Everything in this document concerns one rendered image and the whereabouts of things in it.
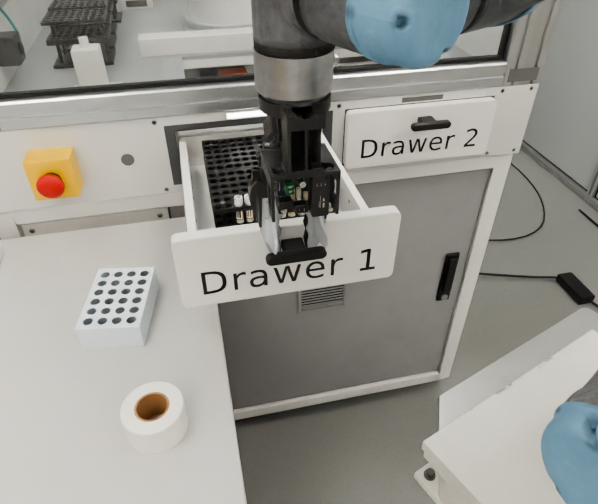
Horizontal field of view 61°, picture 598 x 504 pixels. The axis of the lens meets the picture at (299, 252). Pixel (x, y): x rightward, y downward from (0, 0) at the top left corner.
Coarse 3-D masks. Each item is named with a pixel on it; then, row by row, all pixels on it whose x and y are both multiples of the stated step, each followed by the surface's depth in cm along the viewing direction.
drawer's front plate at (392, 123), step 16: (352, 112) 89; (368, 112) 90; (384, 112) 90; (400, 112) 91; (416, 112) 92; (432, 112) 92; (448, 112) 93; (464, 112) 94; (480, 112) 95; (352, 128) 91; (368, 128) 91; (384, 128) 92; (400, 128) 93; (448, 128) 95; (464, 128) 96; (480, 128) 97; (352, 144) 93; (368, 144) 93; (400, 144) 95; (448, 144) 97; (480, 144) 99; (352, 160) 95; (368, 160) 96; (384, 160) 96; (400, 160) 97; (416, 160) 98
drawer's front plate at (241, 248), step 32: (256, 224) 62; (288, 224) 62; (352, 224) 64; (384, 224) 65; (192, 256) 62; (224, 256) 63; (256, 256) 64; (352, 256) 67; (384, 256) 69; (192, 288) 65; (224, 288) 66; (256, 288) 67; (288, 288) 68
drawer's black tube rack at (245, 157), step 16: (208, 144) 86; (224, 144) 86; (240, 144) 87; (256, 144) 86; (208, 160) 81; (224, 160) 81; (240, 160) 81; (256, 160) 81; (208, 176) 77; (224, 176) 77; (240, 176) 77; (224, 192) 74; (240, 192) 74; (224, 224) 72; (240, 224) 72
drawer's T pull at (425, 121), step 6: (420, 120) 91; (426, 120) 91; (432, 120) 91; (438, 120) 90; (444, 120) 90; (414, 126) 89; (420, 126) 89; (426, 126) 90; (432, 126) 90; (438, 126) 90; (444, 126) 90
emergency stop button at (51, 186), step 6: (48, 174) 79; (42, 180) 78; (48, 180) 78; (54, 180) 79; (60, 180) 79; (36, 186) 79; (42, 186) 79; (48, 186) 79; (54, 186) 79; (60, 186) 79; (42, 192) 79; (48, 192) 79; (54, 192) 80; (60, 192) 80
